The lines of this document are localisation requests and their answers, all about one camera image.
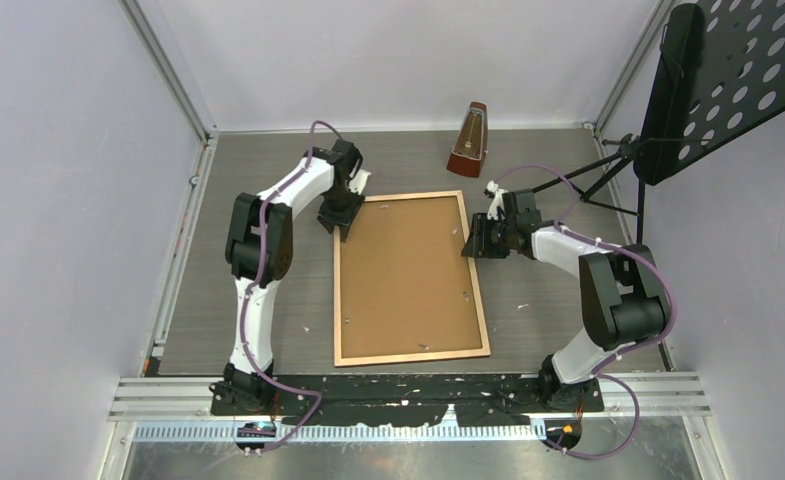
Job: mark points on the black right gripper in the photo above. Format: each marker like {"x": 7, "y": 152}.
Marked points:
{"x": 479, "y": 242}

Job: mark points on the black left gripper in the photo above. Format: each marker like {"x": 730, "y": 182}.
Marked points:
{"x": 344, "y": 220}

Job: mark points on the brown cardboard backing board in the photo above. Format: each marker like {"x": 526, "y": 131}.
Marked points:
{"x": 405, "y": 278}

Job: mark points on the light wooden picture frame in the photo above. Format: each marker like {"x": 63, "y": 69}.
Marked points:
{"x": 338, "y": 298}

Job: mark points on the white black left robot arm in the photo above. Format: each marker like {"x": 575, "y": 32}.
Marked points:
{"x": 259, "y": 251}

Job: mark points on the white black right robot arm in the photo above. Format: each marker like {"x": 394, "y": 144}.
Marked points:
{"x": 624, "y": 303}

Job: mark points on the brown wooden metronome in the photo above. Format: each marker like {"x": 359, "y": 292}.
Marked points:
{"x": 469, "y": 151}

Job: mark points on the black perforated music stand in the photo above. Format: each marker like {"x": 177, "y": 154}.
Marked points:
{"x": 720, "y": 74}

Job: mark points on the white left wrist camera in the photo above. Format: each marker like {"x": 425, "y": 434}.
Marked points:
{"x": 358, "y": 182}

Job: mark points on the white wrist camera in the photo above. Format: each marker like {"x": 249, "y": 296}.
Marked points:
{"x": 496, "y": 208}
{"x": 358, "y": 182}

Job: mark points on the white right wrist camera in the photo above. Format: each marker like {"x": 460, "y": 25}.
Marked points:
{"x": 496, "y": 208}

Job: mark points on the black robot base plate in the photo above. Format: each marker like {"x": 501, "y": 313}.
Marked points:
{"x": 404, "y": 400}

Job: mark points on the aluminium extrusion rail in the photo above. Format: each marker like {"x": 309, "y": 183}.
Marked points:
{"x": 173, "y": 409}

